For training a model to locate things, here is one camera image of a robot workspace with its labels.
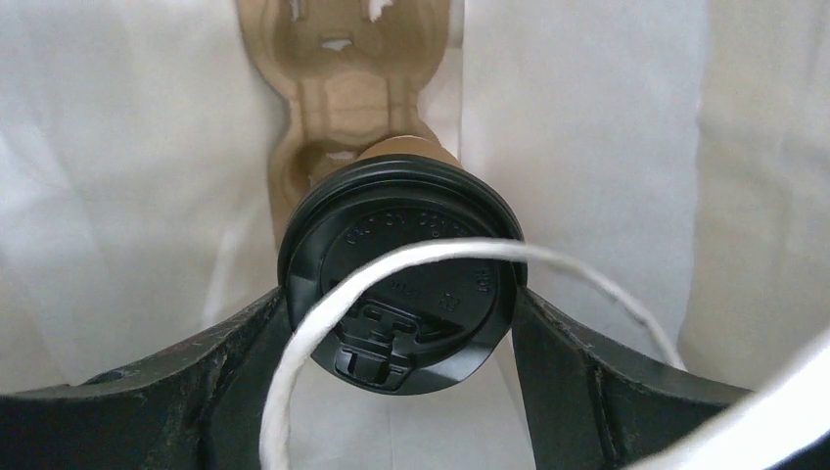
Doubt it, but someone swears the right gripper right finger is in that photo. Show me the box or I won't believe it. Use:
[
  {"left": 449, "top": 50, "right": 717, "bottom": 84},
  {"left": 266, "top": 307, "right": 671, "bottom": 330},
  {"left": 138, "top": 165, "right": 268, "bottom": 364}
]
[{"left": 510, "top": 288, "right": 830, "bottom": 470}]

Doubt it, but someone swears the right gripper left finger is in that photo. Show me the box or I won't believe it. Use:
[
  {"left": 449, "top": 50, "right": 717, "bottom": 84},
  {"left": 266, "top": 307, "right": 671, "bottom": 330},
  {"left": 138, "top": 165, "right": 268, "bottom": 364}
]
[{"left": 1, "top": 290, "right": 291, "bottom": 469}]

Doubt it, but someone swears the brown pulp cup carrier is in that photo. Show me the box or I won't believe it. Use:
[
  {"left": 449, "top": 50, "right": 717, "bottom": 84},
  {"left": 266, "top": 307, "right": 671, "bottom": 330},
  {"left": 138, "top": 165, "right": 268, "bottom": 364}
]
[{"left": 237, "top": 0, "right": 450, "bottom": 241}]

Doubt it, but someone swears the light blue paper bag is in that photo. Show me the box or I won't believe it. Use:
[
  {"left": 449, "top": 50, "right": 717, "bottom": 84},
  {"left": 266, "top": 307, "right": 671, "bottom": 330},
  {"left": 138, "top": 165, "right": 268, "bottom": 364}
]
[{"left": 1, "top": 1, "right": 829, "bottom": 469}]

